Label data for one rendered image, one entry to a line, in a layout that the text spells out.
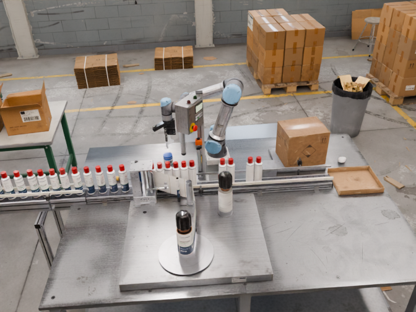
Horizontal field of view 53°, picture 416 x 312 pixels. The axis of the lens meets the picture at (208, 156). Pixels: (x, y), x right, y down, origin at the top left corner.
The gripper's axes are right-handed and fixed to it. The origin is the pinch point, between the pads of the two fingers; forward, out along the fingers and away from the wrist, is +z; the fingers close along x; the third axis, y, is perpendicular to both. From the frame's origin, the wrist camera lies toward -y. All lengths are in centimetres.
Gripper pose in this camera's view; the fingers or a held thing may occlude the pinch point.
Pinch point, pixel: (166, 143)
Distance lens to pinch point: 304.2
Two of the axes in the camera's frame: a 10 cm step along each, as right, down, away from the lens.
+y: 9.9, -0.9, 0.8
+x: -1.2, -5.5, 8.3
